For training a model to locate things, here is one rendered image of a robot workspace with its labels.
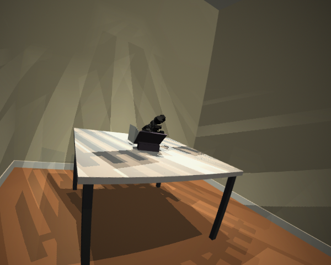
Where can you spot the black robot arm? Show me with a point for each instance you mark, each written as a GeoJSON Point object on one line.
{"type": "Point", "coordinates": [157, 120]}

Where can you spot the grey switch panel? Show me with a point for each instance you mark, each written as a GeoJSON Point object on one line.
{"type": "Point", "coordinates": [149, 141]}

